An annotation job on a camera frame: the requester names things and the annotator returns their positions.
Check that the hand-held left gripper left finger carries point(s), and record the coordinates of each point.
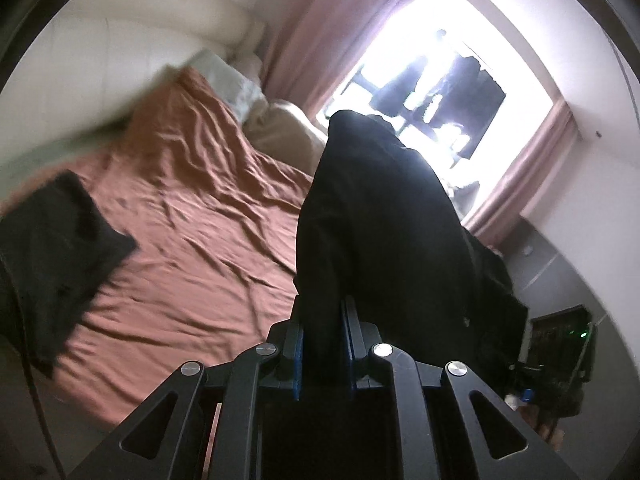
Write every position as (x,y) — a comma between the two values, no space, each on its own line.
(299,365)

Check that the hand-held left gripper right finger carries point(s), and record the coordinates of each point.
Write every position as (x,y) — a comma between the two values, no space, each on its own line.
(347,335)

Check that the black garment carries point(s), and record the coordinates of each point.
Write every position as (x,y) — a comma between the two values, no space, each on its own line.
(380,220)

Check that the dark hanging clothes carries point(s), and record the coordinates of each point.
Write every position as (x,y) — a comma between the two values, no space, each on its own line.
(465,95)

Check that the person's right hand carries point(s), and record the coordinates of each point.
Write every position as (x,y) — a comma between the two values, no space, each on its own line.
(547,427)

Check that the pink curtain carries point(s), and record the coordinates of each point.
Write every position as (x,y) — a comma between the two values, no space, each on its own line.
(525,170)
(325,35)

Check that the beige pillow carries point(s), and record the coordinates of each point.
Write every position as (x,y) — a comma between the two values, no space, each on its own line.
(285,132)

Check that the dark grey garment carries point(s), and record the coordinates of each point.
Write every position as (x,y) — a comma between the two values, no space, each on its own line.
(55,250)

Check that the white pillow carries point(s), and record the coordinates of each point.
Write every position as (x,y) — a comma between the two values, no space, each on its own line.
(227,80)

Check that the window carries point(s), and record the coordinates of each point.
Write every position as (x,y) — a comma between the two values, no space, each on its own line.
(505,45)

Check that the cream padded headboard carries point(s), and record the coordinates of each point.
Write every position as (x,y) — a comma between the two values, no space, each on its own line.
(115,35)

